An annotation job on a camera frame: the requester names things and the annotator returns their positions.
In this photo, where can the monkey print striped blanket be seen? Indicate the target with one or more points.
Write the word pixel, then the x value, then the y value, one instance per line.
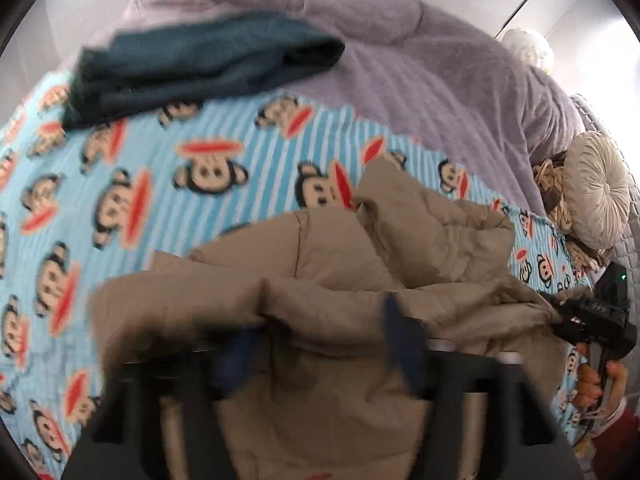
pixel 150 200

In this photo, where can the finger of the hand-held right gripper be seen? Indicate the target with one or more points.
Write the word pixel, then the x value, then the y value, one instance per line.
pixel 570 305
pixel 572 330

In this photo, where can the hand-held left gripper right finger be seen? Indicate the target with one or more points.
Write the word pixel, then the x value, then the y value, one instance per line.
pixel 405 345

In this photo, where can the purple bedspread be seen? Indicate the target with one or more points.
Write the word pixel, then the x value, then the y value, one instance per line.
pixel 425 85

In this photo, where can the blue jeans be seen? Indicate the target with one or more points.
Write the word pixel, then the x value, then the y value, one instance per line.
pixel 200 60

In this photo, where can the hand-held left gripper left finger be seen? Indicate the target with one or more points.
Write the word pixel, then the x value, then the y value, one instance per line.
pixel 232 365

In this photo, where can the beige braided knot cushion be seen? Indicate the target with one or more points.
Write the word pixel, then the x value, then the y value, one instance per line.
pixel 550 185

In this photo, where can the person's right hand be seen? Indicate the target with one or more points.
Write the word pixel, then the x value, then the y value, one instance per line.
pixel 590 380

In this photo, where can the tan puffer jacket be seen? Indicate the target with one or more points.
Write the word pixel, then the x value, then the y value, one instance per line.
pixel 325 270

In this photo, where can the white round floral cushion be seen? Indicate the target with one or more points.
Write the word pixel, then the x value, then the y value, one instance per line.
pixel 527 47

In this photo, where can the round cream pleated pillow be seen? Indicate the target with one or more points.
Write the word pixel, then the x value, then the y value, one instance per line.
pixel 595 190

